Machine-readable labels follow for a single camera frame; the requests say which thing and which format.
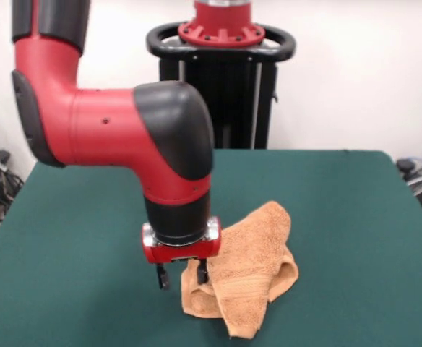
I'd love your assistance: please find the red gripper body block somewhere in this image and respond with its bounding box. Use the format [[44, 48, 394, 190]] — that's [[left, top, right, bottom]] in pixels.
[[141, 215, 222, 267]]

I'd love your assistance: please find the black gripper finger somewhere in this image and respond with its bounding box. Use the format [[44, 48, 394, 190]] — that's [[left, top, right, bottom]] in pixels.
[[155, 263, 171, 291], [195, 258, 210, 285]]

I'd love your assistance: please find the tan terry towel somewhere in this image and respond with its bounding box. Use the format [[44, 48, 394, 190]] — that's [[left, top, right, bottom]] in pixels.
[[180, 200, 300, 340]]

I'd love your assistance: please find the dark green table cloth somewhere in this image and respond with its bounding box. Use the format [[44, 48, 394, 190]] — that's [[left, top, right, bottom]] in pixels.
[[0, 148, 422, 347]]

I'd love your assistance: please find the grey round stand base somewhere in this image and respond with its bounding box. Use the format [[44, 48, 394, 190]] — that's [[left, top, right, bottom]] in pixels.
[[395, 155, 422, 225]]

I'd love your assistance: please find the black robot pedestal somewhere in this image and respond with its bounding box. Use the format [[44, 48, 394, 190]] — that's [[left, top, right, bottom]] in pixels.
[[145, 20, 297, 150]]

